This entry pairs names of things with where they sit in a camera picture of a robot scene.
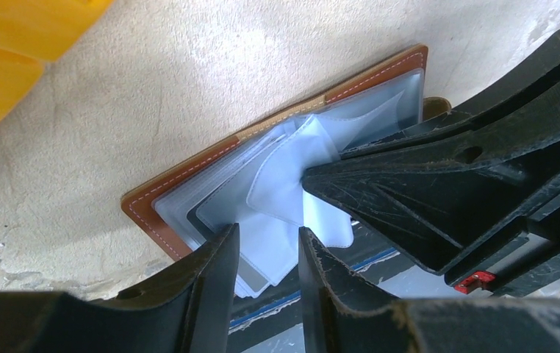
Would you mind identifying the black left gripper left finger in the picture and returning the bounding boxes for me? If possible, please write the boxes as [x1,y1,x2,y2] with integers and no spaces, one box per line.
[0,224,240,352]

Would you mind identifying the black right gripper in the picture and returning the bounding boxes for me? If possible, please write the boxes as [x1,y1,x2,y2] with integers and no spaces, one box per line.
[302,76,560,297]

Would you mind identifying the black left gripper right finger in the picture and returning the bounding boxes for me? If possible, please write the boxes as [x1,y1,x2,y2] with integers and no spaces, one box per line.
[298,227,560,353]

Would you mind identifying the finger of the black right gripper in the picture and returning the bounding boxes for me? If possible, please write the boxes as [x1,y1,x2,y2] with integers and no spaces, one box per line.
[351,29,560,151]

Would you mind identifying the brown leather card holder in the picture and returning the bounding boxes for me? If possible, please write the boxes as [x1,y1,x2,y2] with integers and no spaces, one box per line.
[121,44,429,298]

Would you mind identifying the black card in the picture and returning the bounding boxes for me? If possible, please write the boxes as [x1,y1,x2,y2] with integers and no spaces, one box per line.
[184,189,232,245]

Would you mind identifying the yellow bin with black cards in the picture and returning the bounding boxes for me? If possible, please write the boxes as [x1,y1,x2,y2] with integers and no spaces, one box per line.
[0,0,111,121]

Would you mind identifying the black metal base rail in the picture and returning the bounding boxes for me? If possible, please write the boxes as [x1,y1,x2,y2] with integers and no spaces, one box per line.
[226,224,414,352]

